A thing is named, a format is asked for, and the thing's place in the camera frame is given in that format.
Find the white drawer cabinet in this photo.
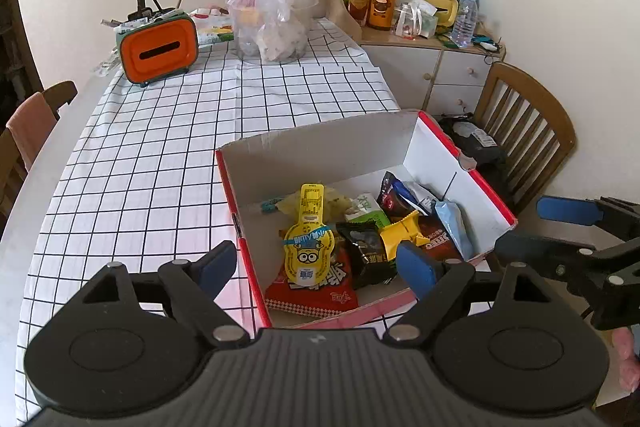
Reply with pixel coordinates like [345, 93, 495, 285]
[360, 24, 506, 118]

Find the brown cookie packet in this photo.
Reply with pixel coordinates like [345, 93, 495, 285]
[416, 216, 463, 264]

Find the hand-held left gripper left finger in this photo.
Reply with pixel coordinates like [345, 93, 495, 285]
[49, 241, 251, 351]

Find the black snack packet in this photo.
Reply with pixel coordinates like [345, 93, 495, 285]
[336, 221, 399, 290]

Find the golden yellow snack packet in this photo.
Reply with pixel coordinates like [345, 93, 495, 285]
[379, 210, 432, 260]

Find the pale yellow chip packet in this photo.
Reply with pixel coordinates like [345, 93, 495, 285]
[277, 187, 357, 220]

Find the black bag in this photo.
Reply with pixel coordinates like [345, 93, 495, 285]
[439, 117, 508, 165]

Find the orange tissue box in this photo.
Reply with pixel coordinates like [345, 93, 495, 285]
[116, 9, 198, 86]

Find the silver blue snack packet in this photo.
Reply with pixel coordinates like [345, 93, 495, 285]
[400, 181, 443, 215]

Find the wooden chair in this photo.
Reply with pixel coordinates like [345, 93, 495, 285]
[0, 80, 78, 228]
[472, 62, 576, 215]

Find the light blue snack packet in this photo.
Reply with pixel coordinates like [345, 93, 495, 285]
[434, 200, 475, 262]

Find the person's right hand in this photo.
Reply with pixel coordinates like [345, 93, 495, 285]
[612, 327, 640, 392]

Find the yellow cartoon snack packet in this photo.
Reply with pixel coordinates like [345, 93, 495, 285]
[282, 183, 337, 293]

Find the green snack packet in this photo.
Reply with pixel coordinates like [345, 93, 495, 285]
[345, 192, 392, 229]

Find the large red snack packet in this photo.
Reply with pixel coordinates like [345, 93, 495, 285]
[264, 249, 360, 319]

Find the orange thermos bottle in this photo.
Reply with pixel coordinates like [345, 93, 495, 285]
[369, 0, 403, 31]

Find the clear water bottle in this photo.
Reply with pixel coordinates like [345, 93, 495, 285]
[450, 0, 478, 48]

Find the yellow tissue box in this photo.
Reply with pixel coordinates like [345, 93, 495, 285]
[419, 0, 460, 29]

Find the clear handled pouch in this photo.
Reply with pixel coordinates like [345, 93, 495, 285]
[395, 0, 438, 40]

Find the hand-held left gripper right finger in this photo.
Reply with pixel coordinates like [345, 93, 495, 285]
[383, 241, 582, 349]

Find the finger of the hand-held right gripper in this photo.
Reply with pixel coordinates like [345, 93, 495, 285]
[494, 232, 596, 281]
[536, 196, 640, 238]

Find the checkered white tablecloth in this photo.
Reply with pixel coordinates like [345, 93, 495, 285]
[15, 14, 403, 427]

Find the green white packet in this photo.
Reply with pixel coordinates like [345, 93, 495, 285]
[192, 7, 236, 48]

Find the red cardboard box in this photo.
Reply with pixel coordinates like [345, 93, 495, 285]
[215, 109, 518, 329]

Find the dark red snack packet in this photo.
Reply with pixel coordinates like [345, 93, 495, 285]
[376, 171, 418, 224]

